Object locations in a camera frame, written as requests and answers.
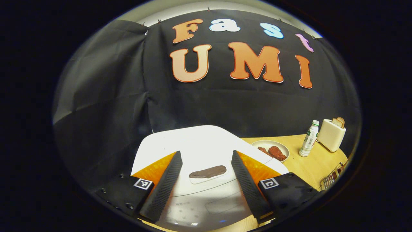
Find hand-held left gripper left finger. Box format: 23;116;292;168
95;150;183;223

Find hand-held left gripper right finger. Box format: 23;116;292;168
231;150;321;223

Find white rice cooker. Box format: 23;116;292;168
130;125;290;232

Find metal wire chopstick holder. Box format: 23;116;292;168
320;162;344;191

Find white round plate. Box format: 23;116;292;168
251;140;290;163

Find white milk bottle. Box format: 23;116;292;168
299;120;320;158

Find black backdrop cloth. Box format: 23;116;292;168
52;9;362;194

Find white toaster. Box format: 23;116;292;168
317;119;347;152

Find row of black cloth clips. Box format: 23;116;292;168
142;7;316;39

